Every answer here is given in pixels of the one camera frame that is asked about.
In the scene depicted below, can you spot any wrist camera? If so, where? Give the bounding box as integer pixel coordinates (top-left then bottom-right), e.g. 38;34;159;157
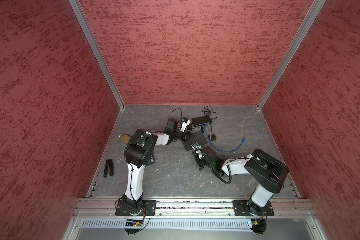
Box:
180;118;191;132
191;142;202;151

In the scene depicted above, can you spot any blue ethernet cable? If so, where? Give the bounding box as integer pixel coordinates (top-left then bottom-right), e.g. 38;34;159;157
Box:
201;124;247;153

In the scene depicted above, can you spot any aluminium left corner post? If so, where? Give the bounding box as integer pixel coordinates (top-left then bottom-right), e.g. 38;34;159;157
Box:
69;0;125;111

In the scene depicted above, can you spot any black network switch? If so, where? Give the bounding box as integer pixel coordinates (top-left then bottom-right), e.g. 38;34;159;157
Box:
191;116;212;127
182;131;208;151

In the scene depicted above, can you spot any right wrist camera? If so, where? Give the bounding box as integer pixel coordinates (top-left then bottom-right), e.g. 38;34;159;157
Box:
191;142;202;151

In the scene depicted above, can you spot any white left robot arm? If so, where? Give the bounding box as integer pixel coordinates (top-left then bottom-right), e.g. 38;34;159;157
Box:
119;118;192;215

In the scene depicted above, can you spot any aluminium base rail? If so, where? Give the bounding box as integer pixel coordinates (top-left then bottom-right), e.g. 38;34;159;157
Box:
73;198;318;219

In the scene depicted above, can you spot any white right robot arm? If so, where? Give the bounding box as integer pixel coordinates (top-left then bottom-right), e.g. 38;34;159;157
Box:
192;147;289;218

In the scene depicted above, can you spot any black tool by left wall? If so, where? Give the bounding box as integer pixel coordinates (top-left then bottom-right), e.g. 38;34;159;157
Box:
103;159;114;178

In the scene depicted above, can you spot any black power adapter with cable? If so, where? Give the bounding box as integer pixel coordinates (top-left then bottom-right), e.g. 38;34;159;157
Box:
202;106;218;141

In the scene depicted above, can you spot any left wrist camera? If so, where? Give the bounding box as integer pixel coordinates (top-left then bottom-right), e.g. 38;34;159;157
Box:
180;118;191;132

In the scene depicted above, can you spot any glass jar with brown contents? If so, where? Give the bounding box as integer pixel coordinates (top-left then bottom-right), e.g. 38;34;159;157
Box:
119;134;131;144

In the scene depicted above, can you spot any aluminium corner post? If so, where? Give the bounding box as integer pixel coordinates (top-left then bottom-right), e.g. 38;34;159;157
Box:
69;0;125;111
257;0;326;112

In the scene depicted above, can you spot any black calculator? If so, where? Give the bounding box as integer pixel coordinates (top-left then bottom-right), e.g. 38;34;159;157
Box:
147;154;156;166

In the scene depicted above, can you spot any aluminium right corner post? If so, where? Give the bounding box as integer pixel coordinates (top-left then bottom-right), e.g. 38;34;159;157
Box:
257;0;326;112

